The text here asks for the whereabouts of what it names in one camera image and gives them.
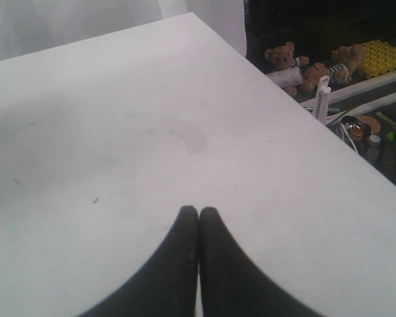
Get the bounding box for white shelf rack frame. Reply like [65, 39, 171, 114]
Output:
[298, 69, 396, 127]

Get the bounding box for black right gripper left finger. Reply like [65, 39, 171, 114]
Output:
[82, 206, 199, 316]

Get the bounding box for white rope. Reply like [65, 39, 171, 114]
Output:
[339, 122, 359, 153]

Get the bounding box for round wooden disc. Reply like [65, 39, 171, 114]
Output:
[356, 115, 381, 135]

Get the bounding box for yellow egg tray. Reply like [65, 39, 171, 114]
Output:
[331, 40, 396, 79]

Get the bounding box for brown striped teddy bear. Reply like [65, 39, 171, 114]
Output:
[284, 62, 351, 97]

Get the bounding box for small grey capped jar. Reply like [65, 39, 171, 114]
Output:
[366, 134, 381, 164]

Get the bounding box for green marker pen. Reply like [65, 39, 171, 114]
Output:
[376, 112, 396, 128]

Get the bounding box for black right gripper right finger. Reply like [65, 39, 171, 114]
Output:
[199, 207, 314, 316]

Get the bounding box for round metal tin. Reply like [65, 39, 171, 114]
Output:
[337, 116, 372, 143]

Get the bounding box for white curtain backdrop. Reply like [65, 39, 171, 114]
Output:
[0, 0, 247, 61]

